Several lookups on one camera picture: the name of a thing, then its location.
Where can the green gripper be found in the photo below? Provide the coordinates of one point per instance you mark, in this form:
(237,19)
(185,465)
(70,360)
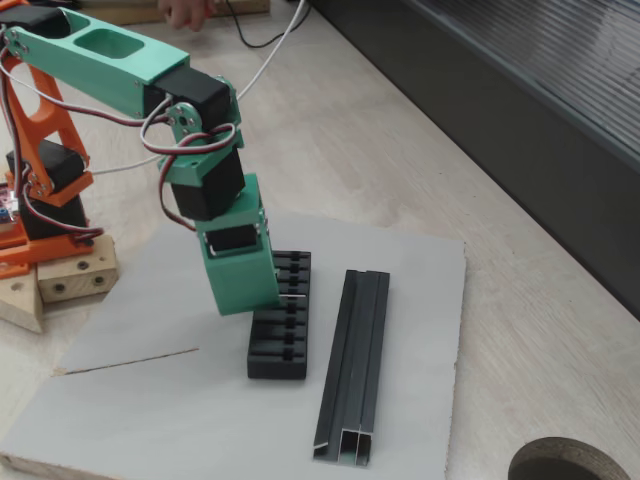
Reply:
(243,280)

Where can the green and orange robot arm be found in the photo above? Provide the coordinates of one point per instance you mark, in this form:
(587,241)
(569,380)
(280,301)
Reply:
(100,55)

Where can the black slotted holder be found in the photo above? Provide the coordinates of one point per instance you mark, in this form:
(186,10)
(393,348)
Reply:
(277,350)

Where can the person's hand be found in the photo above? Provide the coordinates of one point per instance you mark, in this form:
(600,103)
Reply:
(185,12)

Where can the black aluminium profile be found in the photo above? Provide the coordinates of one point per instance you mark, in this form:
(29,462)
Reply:
(352,360)

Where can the grey board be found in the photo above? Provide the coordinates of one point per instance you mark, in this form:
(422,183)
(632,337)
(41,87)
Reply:
(150,425)

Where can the wooden base block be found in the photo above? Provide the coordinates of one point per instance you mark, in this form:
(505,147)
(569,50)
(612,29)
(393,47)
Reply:
(75,280)

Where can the triangular wooden wedge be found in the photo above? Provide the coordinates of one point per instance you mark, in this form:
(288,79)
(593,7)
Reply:
(25,305)

